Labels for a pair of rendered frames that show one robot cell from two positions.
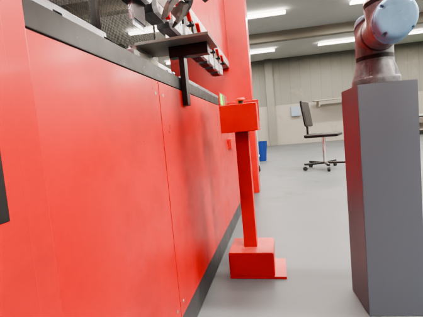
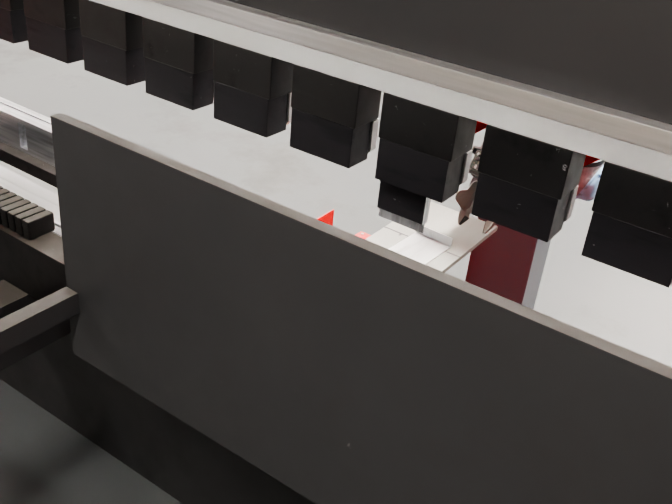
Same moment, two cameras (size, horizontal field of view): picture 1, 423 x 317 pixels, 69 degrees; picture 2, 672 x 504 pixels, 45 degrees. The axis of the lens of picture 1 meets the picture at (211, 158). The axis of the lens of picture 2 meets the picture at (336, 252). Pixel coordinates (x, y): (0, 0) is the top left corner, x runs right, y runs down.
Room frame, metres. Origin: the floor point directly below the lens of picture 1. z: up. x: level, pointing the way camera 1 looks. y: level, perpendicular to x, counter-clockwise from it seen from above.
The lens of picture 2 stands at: (0.83, 1.57, 1.81)
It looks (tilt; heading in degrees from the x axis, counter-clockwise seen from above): 30 degrees down; 290
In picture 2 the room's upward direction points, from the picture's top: 6 degrees clockwise
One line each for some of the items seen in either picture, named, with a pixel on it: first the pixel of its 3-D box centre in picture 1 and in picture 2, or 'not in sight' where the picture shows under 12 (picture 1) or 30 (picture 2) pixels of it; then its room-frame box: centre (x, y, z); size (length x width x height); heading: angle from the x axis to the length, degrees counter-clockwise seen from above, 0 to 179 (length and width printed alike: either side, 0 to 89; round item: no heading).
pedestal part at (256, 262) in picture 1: (258, 256); not in sight; (1.43, -0.18, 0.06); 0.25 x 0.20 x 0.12; 78
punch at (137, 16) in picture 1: (137, 15); (403, 202); (1.19, 0.23, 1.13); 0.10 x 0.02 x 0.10; 168
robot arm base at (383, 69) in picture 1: (375, 71); not in sight; (1.07, -0.59, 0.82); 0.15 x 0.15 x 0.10
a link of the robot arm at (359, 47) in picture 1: (374, 36); not in sight; (1.06, -0.58, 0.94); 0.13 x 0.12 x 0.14; 169
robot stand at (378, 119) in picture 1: (381, 196); (494, 322); (1.07, -0.59, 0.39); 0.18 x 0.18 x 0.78; 82
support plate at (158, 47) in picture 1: (178, 45); (432, 235); (1.16, 0.08, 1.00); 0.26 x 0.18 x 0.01; 78
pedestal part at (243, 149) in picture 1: (246, 189); not in sight; (1.43, -0.15, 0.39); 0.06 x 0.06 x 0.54; 78
